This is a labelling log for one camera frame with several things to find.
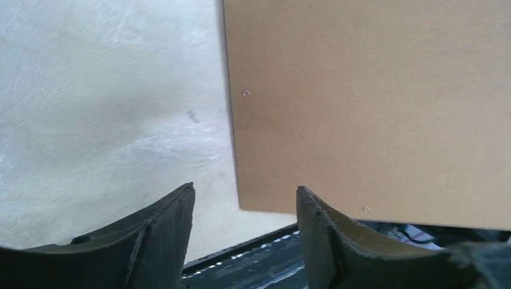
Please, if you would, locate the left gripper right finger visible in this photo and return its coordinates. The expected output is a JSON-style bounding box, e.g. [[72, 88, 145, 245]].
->
[[296, 186, 510, 288]]

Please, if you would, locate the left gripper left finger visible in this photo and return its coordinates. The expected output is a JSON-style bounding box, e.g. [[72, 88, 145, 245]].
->
[[1, 183, 195, 289]]

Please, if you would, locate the brown cardboard backing board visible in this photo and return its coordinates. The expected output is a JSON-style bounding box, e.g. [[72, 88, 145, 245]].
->
[[224, 1, 510, 230]]

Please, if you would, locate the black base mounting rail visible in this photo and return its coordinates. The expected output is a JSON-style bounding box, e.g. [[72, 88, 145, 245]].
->
[[180, 224, 308, 289]]

